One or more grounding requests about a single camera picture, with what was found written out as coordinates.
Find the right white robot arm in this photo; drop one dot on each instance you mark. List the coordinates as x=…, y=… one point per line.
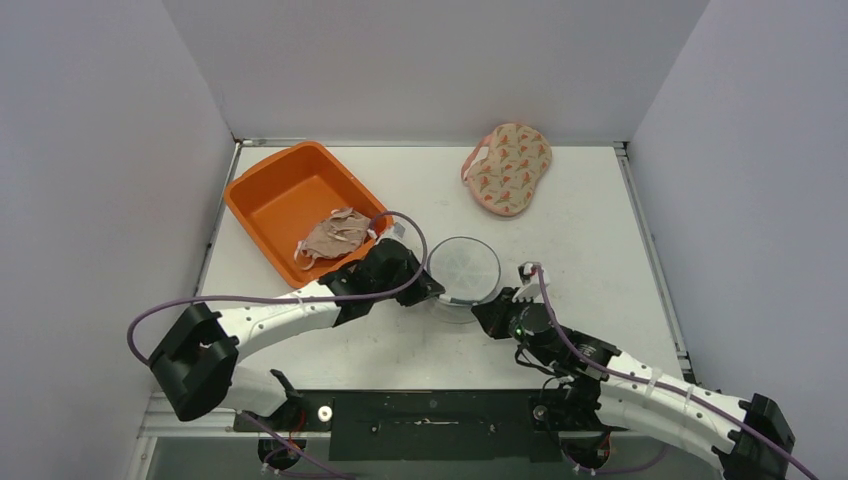
x=603, y=387

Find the beige bra in tub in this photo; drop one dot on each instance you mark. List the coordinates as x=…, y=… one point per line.
x=341, y=233

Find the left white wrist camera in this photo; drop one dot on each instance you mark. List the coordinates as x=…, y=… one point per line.
x=395, y=232

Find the white mesh laundry bag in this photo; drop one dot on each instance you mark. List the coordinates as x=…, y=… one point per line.
x=470, y=272

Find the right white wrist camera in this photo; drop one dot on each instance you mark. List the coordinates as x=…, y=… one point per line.
x=534, y=281

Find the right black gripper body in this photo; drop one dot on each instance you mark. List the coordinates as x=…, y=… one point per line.
x=502, y=312

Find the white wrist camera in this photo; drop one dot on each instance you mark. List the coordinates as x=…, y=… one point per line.
x=534, y=281
x=395, y=232

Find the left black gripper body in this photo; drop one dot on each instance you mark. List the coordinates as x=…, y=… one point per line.
x=408, y=269

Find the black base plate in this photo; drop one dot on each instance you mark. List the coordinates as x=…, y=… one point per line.
x=435, y=425

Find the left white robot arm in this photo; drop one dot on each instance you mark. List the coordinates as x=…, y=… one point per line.
x=198, y=362

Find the floral padded bra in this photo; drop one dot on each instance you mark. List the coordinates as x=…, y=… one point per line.
x=505, y=167

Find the orange plastic tub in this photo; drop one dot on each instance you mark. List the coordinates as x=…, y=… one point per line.
x=279, y=200

